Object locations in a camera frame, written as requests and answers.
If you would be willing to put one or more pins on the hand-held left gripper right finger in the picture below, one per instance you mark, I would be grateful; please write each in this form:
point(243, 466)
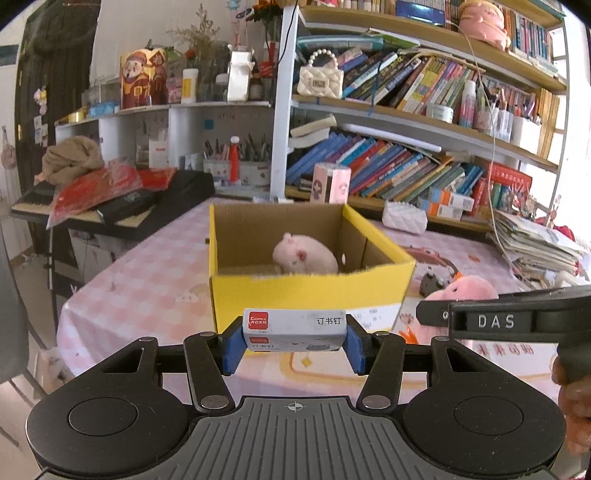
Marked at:
point(356, 346)

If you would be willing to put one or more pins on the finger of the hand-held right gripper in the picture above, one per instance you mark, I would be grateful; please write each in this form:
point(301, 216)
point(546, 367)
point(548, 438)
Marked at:
point(434, 314)

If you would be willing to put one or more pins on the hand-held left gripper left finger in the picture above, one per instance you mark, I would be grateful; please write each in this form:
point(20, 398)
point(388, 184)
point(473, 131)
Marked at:
point(233, 346)

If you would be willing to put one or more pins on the pink plush toy orange trim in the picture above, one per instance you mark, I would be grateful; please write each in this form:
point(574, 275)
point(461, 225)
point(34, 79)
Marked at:
point(471, 288)

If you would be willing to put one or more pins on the grey staple box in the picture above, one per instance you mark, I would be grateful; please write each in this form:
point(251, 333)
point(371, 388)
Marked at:
point(295, 330)

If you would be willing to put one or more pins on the yellow cardboard box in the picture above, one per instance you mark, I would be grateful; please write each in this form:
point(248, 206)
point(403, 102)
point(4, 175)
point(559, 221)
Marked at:
point(300, 290)

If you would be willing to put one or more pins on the person's right hand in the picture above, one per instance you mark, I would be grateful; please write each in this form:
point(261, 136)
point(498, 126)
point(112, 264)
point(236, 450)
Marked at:
point(577, 415)

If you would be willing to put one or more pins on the small grey toy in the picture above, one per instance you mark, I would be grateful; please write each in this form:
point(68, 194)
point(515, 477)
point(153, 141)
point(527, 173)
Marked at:
point(434, 284)

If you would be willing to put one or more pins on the stack of papers and booklets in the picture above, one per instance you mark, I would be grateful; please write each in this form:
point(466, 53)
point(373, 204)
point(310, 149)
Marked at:
point(535, 244)

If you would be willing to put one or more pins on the orange and white box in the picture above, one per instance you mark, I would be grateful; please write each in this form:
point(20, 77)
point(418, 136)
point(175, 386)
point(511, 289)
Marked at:
point(452, 198)
point(438, 210)

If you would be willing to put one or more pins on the pink checkered tablecloth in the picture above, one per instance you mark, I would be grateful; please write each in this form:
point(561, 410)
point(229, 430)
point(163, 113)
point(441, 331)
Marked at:
point(138, 277)

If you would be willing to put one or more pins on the red boxed book set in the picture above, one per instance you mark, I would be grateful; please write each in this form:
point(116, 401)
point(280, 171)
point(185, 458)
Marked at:
point(508, 184)

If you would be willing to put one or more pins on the black electronic keyboard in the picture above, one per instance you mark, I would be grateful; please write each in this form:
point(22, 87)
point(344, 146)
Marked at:
point(180, 194)

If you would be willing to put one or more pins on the row of colourful books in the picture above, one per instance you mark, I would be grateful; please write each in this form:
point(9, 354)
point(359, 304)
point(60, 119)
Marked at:
point(531, 32)
point(415, 78)
point(383, 161)

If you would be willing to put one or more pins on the pink cartoon cylindrical container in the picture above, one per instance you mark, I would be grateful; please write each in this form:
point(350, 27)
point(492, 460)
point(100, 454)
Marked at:
point(330, 184)

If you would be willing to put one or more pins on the pen holders with pencils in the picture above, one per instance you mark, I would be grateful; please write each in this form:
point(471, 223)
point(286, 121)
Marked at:
point(254, 168)

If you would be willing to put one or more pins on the red paper envelopes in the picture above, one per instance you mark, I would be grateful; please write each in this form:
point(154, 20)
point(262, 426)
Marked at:
point(159, 179)

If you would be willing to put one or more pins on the white light bar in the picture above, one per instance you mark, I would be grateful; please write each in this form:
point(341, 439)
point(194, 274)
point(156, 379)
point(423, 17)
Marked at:
point(392, 136)

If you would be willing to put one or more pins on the white holder with markers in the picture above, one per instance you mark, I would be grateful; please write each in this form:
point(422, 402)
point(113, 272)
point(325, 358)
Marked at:
point(524, 131)

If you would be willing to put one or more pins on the black keyboard stand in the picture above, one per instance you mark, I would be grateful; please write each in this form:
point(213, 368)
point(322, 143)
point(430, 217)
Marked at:
point(60, 263)

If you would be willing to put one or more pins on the row of tan notebooks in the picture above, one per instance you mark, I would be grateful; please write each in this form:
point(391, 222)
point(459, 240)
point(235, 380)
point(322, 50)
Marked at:
point(549, 124)

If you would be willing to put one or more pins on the white round jar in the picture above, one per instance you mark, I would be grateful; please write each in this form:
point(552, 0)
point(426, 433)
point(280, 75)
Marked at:
point(441, 112)

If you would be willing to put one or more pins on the white and red box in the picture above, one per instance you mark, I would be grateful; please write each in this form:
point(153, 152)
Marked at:
point(159, 152)

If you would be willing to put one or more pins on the red patterned plastic bag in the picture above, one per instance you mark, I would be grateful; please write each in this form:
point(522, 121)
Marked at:
point(92, 189)

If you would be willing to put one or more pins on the tall pink patterned bottle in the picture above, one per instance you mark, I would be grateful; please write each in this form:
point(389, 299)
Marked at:
point(467, 104)

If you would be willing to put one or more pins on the thick beige lying book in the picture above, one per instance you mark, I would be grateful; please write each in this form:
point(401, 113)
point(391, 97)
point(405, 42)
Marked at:
point(314, 125)

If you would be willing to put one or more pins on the white side shelf unit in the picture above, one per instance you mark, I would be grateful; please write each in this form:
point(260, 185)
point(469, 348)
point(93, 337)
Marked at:
point(184, 124)

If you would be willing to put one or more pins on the brown crumpled cloth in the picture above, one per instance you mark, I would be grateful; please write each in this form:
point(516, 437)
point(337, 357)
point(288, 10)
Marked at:
point(71, 159)

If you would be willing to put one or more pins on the pink patterned cup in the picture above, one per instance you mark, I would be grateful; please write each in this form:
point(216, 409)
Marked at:
point(174, 90)

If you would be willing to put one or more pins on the white bottle yellow label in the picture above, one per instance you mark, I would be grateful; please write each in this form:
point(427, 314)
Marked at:
point(190, 85)

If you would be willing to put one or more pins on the white paper carton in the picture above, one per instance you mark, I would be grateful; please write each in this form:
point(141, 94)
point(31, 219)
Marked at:
point(239, 76)

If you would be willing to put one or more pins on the fortune god paper lantern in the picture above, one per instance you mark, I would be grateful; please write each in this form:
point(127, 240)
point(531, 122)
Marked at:
point(143, 78)

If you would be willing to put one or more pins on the large pink plush pig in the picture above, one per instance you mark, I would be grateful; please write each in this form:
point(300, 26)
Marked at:
point(485, 21)

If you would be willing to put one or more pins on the hanging tote bag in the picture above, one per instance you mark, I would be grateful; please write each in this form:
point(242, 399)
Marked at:
point(7, 150)

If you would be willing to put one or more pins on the dried flower bunch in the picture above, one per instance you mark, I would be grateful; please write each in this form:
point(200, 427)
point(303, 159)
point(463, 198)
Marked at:
point(203, 41)

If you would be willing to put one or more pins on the small cartoon figure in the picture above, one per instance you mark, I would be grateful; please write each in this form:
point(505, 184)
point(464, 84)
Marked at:
point(40, 99)

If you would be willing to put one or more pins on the dark door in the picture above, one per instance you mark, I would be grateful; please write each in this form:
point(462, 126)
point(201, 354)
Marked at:
point(55, 55)

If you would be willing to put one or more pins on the white frame wooden bookshelf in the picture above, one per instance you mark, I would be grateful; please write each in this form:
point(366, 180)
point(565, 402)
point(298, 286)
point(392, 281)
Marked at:
point(279, 115)

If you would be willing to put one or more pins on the green wall sign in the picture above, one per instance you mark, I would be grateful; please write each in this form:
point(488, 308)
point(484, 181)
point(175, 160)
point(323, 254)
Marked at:
point(8, 54)

